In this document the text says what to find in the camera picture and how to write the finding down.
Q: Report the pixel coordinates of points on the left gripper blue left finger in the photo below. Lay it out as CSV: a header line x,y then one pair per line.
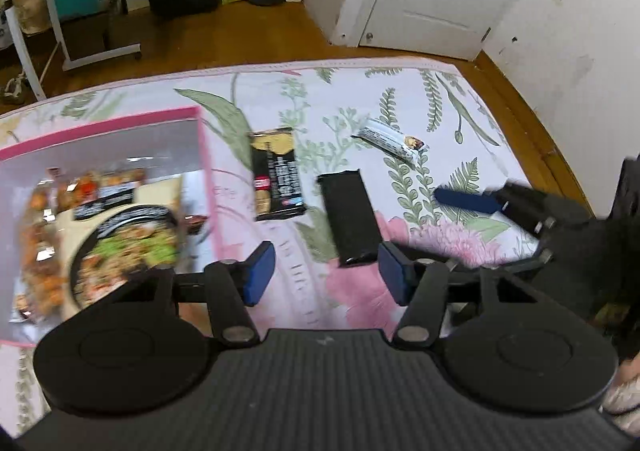
x,y
231,287

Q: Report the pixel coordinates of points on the white snack bar wrapper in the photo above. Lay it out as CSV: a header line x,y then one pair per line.
x,y
407,148

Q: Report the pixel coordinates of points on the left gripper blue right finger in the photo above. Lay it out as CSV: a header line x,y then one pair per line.
x,y
420,286

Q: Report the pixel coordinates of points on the hand with pink nails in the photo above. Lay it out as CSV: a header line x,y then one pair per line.
x,y
622,401

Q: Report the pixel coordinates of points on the matte black snack packet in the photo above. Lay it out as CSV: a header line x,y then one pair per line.
x,y
351,218

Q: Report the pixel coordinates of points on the black soda cracker packet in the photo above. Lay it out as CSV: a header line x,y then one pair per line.
x,y
277,189

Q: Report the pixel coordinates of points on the mixed nuts clear bag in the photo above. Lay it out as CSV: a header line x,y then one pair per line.
x,y
41,267

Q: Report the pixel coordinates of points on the seafood noodle packet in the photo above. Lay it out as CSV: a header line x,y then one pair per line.
x,y
101,253

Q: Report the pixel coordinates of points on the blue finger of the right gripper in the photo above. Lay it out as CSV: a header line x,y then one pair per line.
x,y
484,203

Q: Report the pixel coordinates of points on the pink cardboard box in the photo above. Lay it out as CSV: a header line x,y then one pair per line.
x,y
165,144

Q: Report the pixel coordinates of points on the floral bed sheet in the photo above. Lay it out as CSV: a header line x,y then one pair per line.
x,y
312,304

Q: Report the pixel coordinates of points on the orange coated peanuts bag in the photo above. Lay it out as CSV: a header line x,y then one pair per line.
x,y
86,195

